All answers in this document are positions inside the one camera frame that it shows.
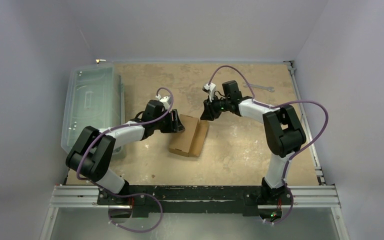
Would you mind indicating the silver open-end wrench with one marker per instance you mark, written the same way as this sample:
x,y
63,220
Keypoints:
x,y
256,86

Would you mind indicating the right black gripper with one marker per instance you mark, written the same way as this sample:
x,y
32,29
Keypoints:
x,y
208,110

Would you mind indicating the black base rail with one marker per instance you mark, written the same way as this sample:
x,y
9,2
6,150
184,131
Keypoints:
x,y
247,200

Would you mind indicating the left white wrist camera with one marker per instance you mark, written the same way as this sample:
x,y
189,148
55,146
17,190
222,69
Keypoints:
x,y
167,101

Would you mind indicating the brown cardboard box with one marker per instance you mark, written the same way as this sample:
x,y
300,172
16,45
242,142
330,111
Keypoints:
x,y
190,142

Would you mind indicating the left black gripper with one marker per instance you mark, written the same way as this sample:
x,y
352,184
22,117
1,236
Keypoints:
x,y
174,125

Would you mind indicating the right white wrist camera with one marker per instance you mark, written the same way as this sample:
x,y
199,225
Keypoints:
x,y
210,89

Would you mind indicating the clear plastic storage bin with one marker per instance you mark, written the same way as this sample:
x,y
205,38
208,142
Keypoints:
x,y
95,97

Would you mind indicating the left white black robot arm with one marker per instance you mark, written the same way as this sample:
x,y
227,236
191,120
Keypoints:
x,y
92,152

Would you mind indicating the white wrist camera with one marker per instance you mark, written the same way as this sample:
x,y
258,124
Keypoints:
x,y
210,89
167,101

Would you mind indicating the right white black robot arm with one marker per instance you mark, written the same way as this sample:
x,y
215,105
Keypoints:
x,y
283,132

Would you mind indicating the aluminium frame rail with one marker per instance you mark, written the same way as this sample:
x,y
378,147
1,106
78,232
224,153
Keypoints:
x,y
85,196

